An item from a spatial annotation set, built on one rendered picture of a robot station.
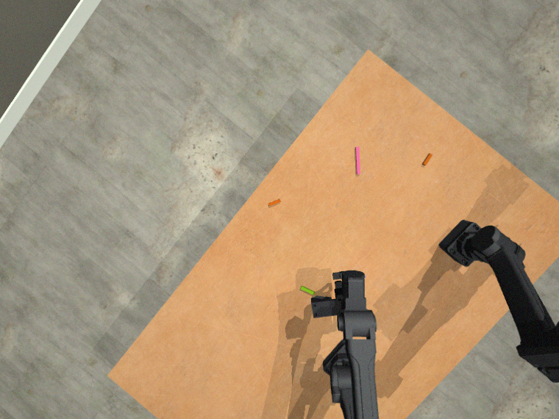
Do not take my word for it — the lime green rod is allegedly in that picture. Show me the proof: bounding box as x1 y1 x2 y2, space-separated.
300 286 315 295

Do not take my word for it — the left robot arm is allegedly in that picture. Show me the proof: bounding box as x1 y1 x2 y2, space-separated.
311 271 379 419

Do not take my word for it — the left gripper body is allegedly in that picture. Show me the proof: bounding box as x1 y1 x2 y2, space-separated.
335 272 342 289

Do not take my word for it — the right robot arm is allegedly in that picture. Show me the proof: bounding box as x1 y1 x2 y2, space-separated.
445 222 559 383

